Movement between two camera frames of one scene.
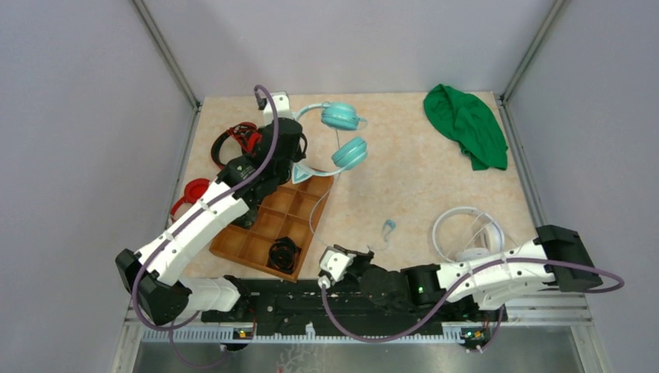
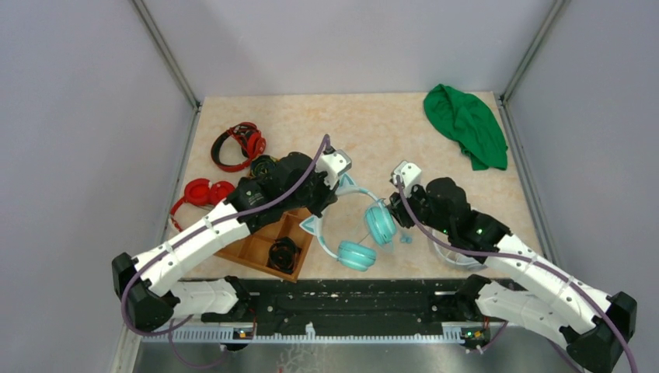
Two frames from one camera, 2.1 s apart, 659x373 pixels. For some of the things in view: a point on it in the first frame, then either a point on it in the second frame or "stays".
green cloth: x=470 y=121 stays
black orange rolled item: x=284 y=255 stays
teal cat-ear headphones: x=348 y=152 → x=381 y=224
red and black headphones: x=249 y=136 stays
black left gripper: x=299 y=155 → x=328 y=195
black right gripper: x=367 y=256 → x=399 y=211
